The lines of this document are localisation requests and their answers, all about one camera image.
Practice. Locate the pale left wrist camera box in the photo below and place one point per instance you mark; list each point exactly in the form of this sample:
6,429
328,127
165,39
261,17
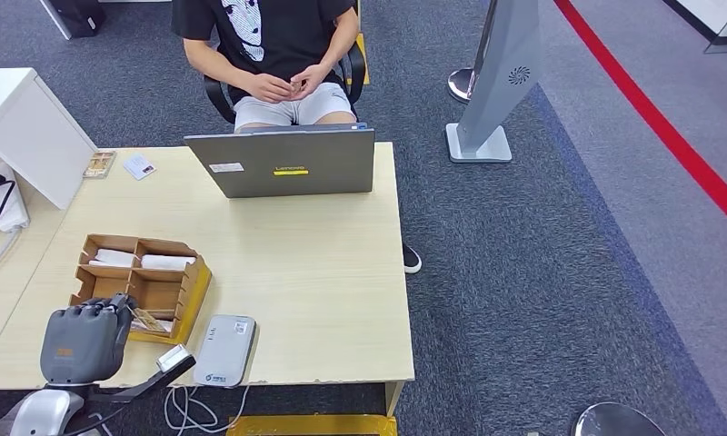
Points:
172,358

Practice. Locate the person's right forearm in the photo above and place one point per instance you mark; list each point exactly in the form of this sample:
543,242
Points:
219,63

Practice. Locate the white card stack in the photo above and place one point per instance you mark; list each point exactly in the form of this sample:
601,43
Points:
168,262
112,259

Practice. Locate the yellow organizer base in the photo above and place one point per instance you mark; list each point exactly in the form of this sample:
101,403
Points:
198,298

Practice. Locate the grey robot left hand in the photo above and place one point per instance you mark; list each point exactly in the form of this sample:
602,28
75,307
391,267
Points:
83,349

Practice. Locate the table leg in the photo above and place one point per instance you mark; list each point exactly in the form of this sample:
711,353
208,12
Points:
393,397

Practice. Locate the patterned room key card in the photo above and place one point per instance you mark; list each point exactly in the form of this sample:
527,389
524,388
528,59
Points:
150,320

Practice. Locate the person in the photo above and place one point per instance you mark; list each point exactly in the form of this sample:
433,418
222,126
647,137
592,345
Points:
291,36

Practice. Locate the yellow box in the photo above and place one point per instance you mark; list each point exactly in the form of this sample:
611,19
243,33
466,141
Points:
312,425

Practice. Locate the white power adapter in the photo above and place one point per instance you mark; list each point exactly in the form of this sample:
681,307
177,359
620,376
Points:
13,207

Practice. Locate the chrome round base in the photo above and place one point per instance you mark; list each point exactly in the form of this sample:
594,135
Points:
613,421

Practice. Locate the grey kiosk stand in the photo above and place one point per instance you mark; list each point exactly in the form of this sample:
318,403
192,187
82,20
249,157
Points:
499,78

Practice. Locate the black camera bracket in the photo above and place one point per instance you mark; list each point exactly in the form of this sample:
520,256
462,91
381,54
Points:
141,388

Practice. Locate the black bag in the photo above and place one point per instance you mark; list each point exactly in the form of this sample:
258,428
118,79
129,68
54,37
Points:
80,15

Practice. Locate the grey laptop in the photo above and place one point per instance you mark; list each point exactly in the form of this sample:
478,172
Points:
288,162

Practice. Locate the black office chair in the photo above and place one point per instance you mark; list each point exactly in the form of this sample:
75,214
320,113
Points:
218,99

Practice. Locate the person's left forearm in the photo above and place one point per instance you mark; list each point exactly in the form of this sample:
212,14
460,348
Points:
340,39

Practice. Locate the wooden compartment organizer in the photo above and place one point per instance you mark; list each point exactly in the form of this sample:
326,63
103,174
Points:
159,289

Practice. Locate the white counter furniture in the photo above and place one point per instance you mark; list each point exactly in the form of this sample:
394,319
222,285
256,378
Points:
713,17

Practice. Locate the chrome stanchion post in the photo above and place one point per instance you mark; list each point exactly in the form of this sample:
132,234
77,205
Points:
460,85

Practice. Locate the white ID card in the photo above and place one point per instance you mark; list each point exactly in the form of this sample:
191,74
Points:
139,167

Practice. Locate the grey card reader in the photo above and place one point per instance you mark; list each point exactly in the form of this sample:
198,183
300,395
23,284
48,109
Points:
225,352

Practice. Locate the patterned key card stack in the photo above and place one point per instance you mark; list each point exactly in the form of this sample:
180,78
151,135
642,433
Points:
100,164

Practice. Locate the white cabinet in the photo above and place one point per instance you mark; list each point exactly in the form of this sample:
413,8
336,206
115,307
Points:
29,132

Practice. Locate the person's right hand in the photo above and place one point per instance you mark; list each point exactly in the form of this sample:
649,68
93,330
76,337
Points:
267,89

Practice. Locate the person's left hand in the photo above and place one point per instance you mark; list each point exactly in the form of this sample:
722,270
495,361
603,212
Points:
312,78

